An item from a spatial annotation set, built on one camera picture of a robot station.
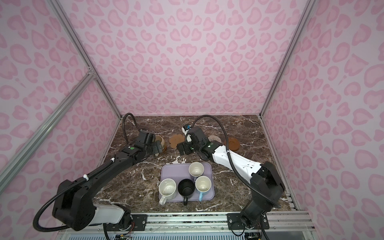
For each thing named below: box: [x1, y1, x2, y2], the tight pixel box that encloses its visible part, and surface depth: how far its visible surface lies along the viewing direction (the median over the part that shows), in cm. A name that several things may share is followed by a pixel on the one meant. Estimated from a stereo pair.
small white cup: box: [188, 161, 205, 177], surface depth 86 cm
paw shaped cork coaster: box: [169, 134, 185, 149], surface depth 107 cm
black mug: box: [177, 178, 195, 206], surface depth 78 cm
